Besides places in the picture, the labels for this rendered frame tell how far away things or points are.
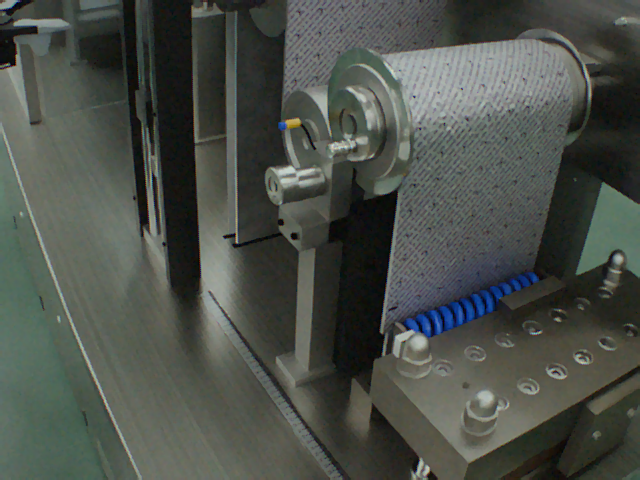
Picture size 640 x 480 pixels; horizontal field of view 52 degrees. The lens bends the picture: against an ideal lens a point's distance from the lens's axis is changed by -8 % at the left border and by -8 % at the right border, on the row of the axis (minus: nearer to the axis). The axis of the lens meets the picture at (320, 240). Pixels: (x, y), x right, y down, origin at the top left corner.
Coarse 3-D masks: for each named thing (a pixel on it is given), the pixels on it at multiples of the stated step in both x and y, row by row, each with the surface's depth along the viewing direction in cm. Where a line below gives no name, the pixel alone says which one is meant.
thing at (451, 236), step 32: (544, 160) 77; (416, 192) 68; (448, 192) 71; (480, 192) 73; (512, 192) 76; (544, 192) 80; (416, 224) 71; (448, 224) 73; (480, 224) 76; (512, 224) 79; (544, 224) 83; (416, 256) 73; (448, 256) 76; (480, 256) 79; (512, 256) 83; (416, 288) 76; (448, 288) 79; (480, 288) 83; (384, 320) 76
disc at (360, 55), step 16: (352, 48) 67; (368, 48) 65; (336, 64) 70; (352, 64) 68; (368, 64) 65; (384, 64) 63; (336, 80) 71; (384, 80) 64; (400, 96) 62; (400, 112) 63; (400, 128) 64; (400, 144) 64; (400, 160) 65; (352, 176) 73; (384, 176) 68; (400, 176) 66; (384, 192) 69
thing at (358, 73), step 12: (552, 48) 76; (564, 60) 75; (348, 72) 69; (360, 72) 67; (372, 72) 65; (348, 84) 69; (372, 84) 65; (384, 84) 64; (576, 84) 75; (384, 96) 64; (576, 96) 75; (384, 108) 65; (576, 108) 76; (396, 120) 64; (396, 132) 64; (396, 144) 65; (384, 156) 67; (396, 156) 65; (360, 168) 71; (372, 168) 69; (384, 168) 67
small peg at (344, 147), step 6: (330, 144) 66; (336, 144) 67; (342, 144) 67; (348, 144) 67; (354, 144) 67; (330, 150) 66; (336, 150) 66; (342, 150) 67; (348, 150) 67; (354, 150) 67; (330, 156) 67
